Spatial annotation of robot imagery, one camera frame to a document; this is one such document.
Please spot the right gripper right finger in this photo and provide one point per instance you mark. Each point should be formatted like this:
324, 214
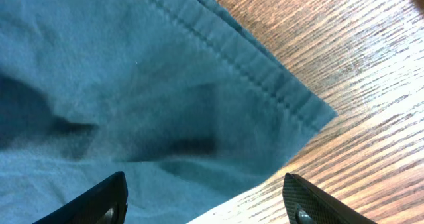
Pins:
305, 203

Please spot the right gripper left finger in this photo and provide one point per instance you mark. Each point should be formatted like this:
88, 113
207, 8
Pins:
104, 203

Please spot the dark blue shorts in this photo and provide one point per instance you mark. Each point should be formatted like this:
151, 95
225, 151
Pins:
174, 93

